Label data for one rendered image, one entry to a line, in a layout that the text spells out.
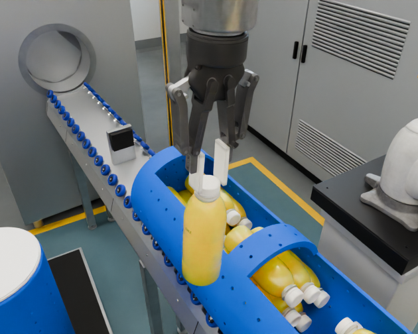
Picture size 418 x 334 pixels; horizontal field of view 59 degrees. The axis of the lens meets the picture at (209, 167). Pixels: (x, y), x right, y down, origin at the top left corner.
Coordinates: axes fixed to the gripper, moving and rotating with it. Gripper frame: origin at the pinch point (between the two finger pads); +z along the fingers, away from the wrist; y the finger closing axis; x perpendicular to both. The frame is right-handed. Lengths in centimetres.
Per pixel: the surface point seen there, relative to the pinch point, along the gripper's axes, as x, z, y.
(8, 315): -33, 54, 35
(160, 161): -39.8, 25.7, -10.9
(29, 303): -34, 54, 30
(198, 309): -12, 55, -7
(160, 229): -24.7, 35.4, -3.4
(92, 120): -128, 56, -16
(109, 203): -73, 63, -4
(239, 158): -171, 141, -147
